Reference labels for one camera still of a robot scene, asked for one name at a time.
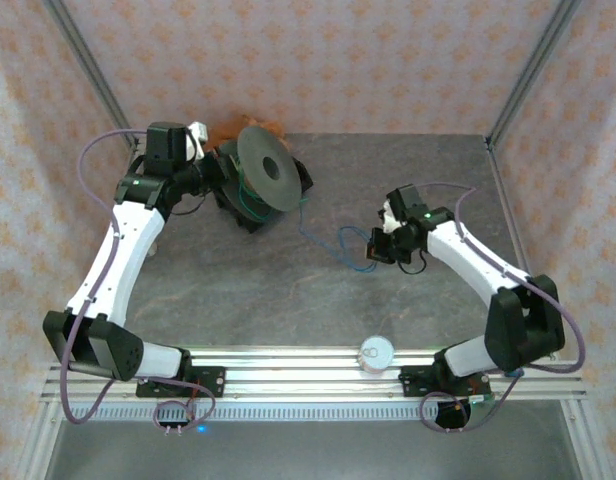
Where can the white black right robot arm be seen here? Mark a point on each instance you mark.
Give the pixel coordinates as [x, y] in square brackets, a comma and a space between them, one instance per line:
[468, 255]

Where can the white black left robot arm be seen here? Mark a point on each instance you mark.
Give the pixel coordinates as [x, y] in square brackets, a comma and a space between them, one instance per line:
[118, 260]

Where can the brown plush toy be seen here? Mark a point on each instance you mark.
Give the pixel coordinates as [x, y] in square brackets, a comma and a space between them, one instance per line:
[223, 132]

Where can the black plastic bin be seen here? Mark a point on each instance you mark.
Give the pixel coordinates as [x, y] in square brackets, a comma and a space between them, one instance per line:
[250, 226]

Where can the white tin can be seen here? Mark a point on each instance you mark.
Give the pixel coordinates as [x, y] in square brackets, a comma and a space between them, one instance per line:
[375, 352]

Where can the aluminium table edge rail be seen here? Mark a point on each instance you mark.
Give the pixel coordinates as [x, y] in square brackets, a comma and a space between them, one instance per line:
[134, 150]
[500, 175]

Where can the aluminium frame post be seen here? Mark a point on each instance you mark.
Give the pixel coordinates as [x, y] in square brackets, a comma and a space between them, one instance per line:
[90, 65]
[537, 65]

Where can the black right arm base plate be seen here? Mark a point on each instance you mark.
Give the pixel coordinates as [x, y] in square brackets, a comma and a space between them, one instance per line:
[413, 380]

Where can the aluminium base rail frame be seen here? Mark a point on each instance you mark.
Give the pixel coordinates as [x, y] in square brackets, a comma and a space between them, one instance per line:
[298, 375]

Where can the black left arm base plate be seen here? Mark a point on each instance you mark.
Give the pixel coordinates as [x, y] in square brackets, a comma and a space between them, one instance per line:
[210, 380]

